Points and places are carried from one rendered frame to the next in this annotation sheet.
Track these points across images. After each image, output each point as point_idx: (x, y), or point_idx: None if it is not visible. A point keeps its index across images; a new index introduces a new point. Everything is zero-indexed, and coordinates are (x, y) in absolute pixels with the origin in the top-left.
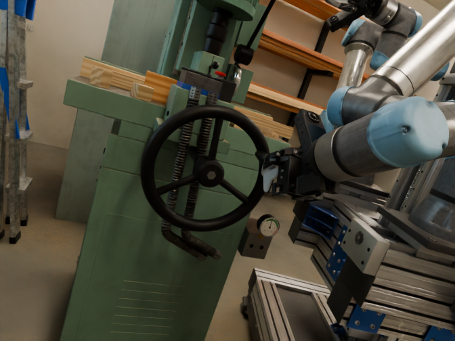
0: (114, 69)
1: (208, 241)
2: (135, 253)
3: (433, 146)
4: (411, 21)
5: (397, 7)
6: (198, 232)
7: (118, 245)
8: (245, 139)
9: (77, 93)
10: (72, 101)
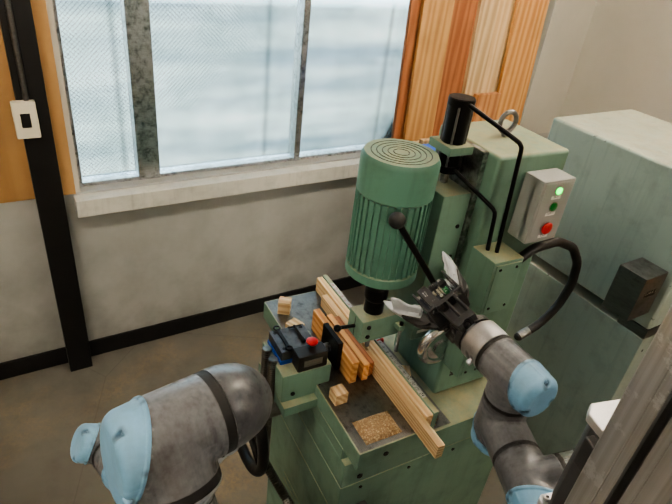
0: (328, 294)
1: (316, 494)
2: (287, 455)
3: (71, 453)
4: (500, 389)
5: (476, 352)
6: (311, 477)
7: (281, 439)
8: (330, 415)
9: (266, 313)
10: (265, 317)
